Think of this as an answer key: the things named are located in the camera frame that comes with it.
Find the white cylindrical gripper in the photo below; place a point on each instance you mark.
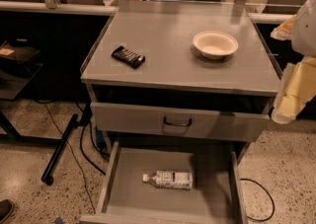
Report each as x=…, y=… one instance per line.
x=306, y=32

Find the clear plastic bottle white cap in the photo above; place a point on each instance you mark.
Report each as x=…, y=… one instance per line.
x=169, y=179

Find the upper grey drawer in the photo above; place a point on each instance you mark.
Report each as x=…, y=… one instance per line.
x=231, y=126

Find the open grey middle drawer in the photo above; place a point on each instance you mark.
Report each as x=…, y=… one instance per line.
x=215, y=198

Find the white paper bowl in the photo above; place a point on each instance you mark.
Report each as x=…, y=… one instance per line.
x=215, y=45

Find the grey metal cabinet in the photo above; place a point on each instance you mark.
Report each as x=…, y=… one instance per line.
x=175, y=74

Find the black snack bar packet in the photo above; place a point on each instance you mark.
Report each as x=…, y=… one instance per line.
x=128, y=57

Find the black stand leg with wheel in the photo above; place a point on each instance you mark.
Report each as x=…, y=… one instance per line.
x=47, y=176

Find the dark side table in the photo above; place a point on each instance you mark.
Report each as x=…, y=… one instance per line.
x=18, y=66

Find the dark shoe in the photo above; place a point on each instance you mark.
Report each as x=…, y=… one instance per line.
x=6, y=209

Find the black drawer handle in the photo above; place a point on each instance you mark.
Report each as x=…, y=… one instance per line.
x=176, y=123

